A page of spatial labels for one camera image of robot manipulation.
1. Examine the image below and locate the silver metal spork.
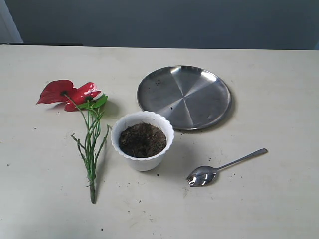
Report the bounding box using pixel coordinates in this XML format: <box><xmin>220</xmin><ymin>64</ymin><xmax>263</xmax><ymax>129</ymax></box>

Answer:
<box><xmin>186</xmin><ymin>148</ymin><xmax>268</xmax><ymax>187</ymax></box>

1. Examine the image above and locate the red artificial flower stem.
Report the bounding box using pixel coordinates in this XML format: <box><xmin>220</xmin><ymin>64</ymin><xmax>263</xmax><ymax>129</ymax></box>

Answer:
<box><xmin>37</xmin><ymin>79</ymin><xmax>110</xmax><ymax>204</ymax></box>

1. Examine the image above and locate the dark potting soil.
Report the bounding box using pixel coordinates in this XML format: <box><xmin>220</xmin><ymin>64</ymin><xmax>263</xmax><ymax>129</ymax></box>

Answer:
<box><xmin>118</xmin><ymin>122</ymin><xmax>167</xmax><ymax>158</ymax></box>

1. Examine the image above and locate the white scalloped flower pot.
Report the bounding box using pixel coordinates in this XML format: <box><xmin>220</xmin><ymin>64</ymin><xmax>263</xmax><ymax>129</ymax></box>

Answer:
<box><xmin>111</xmin><ymin>111</ymin><xmax>174</xmax><ymax>171</ymax></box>

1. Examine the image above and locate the round stainless steel plate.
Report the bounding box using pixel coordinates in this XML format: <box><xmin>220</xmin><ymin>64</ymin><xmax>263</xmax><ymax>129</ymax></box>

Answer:
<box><xmin>137</xmin><ymin>65</ymin><xmax>232</xmax><ymax>130</ymax></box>

